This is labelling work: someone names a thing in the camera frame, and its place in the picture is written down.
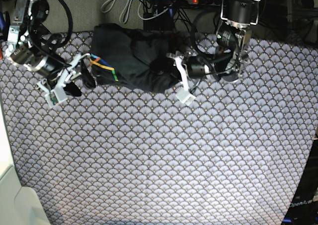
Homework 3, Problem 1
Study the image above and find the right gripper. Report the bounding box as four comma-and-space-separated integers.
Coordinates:
29, 53, 96, 108

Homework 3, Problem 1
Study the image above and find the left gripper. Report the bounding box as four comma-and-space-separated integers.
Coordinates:
166, 51, 212, 105

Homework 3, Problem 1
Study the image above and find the dark grey T-shirt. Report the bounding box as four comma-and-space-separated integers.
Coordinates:
90, 23, 182, 93

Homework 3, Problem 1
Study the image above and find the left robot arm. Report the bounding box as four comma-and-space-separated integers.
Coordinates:
167, 0, 261, 105

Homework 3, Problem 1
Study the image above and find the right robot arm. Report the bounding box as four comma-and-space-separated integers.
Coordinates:
6, 0, 96, 108

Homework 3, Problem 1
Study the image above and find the black power strip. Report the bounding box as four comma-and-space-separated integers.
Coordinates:
187, 0, 222, 6

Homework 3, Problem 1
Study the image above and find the fan-patterned table cloth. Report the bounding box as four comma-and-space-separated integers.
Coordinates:
0, 39, 318, 225

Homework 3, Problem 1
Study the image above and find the black clamp at left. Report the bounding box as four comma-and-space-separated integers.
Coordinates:
0, 11, 11, 41

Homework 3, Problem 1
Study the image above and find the white plastic bin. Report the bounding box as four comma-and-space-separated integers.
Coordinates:
0, 109, 50, 225

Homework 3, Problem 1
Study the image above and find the black OpenArm stand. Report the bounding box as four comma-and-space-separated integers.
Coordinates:
282, 138, 318, 225

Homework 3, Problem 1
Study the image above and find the grey looped cable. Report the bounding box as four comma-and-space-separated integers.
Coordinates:
100, 0, 135, 24

